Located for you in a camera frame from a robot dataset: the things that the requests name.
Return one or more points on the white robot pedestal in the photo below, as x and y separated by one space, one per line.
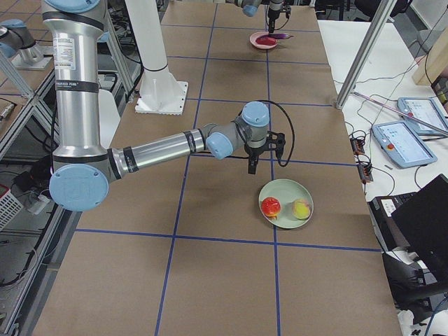
145 22

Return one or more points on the brown table mat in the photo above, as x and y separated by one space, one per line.
181 248

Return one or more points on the teach pendant near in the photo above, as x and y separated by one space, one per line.
403 145

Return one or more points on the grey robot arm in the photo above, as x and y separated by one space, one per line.
84 164
274 9

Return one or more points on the aluminium frame post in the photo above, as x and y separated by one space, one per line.
379 20

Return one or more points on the black laptop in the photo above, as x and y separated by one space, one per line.
418 221

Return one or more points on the pink plate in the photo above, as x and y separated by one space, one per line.
255 36

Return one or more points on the green plate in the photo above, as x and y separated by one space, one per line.
286 191

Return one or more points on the teach pendant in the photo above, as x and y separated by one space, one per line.
403 145
427 110

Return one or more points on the red pomegranate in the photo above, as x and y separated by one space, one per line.
271 207

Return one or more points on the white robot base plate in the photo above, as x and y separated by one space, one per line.
161 97

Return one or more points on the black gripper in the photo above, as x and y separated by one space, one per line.
253 152
272 14

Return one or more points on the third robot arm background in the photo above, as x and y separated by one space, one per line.
18 44

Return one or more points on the red chili pepper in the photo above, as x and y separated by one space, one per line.
266 41

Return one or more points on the teach pendant far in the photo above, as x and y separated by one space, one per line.
427 110

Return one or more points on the white plastic basket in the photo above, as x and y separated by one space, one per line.
10 206

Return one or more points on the peach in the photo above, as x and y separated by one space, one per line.
301 209

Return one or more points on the purple eggplant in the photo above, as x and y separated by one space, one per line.
280 36

